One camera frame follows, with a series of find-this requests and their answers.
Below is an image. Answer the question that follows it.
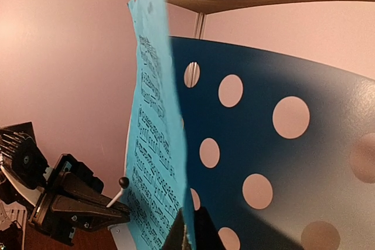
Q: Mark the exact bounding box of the blue sheet music page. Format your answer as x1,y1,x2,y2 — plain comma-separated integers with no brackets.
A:
123,0,194,249

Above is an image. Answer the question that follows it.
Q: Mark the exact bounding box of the left aluminium frame post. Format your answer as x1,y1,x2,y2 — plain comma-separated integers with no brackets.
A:
194,12,206,39

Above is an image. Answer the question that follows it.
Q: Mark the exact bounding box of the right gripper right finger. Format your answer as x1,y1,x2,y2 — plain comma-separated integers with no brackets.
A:
194,207,225,250

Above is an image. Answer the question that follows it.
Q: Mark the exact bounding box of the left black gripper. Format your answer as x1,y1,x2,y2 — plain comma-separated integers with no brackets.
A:
29,154,131,246

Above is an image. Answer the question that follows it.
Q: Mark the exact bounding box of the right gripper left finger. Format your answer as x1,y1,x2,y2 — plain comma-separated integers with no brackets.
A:
165,209,189,250

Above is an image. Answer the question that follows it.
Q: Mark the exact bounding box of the white perforated music stand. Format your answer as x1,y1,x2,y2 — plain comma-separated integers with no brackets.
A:
105,36,375,250

